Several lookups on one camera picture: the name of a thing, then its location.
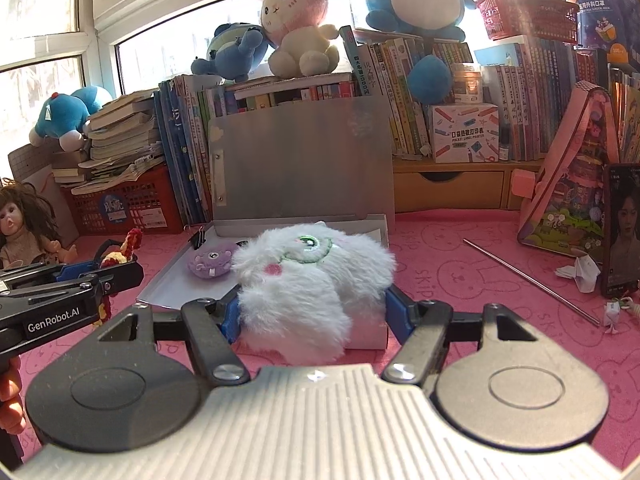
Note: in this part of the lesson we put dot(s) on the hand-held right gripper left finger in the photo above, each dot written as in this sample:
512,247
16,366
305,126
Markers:
230,317

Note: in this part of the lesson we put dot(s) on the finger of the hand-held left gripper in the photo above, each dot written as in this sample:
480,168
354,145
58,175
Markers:
117,277
77,271

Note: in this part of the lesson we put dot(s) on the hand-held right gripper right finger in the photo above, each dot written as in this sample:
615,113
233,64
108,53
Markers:
398,315

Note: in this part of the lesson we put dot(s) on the yellow red crochet ornament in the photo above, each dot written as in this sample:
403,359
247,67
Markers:
131,242

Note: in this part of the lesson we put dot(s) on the small purple plush toy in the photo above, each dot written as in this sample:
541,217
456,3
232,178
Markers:
210,260

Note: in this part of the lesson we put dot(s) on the white fluffy plush toy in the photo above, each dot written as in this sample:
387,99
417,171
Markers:
310,300

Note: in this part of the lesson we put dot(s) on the silver cardboard box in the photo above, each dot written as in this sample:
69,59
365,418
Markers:
300,160

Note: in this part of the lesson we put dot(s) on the person's left hand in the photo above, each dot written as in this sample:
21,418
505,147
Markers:
11,395

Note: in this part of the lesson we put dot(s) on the brown-haired doll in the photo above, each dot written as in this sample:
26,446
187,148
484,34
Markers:
22,230

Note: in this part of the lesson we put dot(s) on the red plastic crate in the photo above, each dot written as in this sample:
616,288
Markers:
150,205

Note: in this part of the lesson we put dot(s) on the black binder clip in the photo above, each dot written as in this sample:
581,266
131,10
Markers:
199,238

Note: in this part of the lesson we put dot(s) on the pink rabbit-print table mat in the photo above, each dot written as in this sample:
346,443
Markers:
475,260

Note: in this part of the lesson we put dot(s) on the row of blue thin books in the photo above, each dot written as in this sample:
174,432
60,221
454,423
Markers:
180,160

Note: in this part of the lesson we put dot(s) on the wooden drawer shelf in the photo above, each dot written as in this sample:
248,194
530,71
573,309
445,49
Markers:
450,190

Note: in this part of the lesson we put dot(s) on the metal straw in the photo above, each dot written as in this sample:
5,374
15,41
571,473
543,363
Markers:
530,280

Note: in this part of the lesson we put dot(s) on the stack of worn books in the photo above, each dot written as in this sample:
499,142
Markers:
120,140

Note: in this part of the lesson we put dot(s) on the blue cat plush toy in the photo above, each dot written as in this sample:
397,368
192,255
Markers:
60,115

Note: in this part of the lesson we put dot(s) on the white folded paper figure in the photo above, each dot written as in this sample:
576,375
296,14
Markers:
580,272

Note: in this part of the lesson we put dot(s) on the white pencil-print box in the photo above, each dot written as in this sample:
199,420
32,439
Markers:
462,132

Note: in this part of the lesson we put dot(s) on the pink triangular toy house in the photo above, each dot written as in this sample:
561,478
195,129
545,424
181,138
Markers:
575,200

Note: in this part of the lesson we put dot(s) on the row of colourful upright books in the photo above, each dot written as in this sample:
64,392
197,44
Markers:
395,85

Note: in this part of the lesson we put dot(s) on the pile of flat books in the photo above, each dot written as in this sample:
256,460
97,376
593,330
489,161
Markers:
290,91

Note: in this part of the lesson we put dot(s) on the dark portrait photo card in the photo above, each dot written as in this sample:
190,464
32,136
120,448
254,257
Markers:
622,230

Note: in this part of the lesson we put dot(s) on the small glass jar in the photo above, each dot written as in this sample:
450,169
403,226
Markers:
467,85

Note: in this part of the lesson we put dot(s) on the blue alien plush toy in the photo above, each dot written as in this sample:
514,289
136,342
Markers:
235,50

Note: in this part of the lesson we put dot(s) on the row of pale upright books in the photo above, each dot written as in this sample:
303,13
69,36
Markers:
540,90

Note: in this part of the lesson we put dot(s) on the pink rabbit plush toy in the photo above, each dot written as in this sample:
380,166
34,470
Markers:
295,15

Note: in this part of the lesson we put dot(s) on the red plastic basket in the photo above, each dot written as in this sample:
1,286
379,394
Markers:
525,15

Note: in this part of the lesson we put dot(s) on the blue printed carton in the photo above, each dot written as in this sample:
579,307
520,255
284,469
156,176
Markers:
605,20

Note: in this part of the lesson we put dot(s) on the white window frame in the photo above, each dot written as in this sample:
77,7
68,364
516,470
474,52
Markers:
100,15

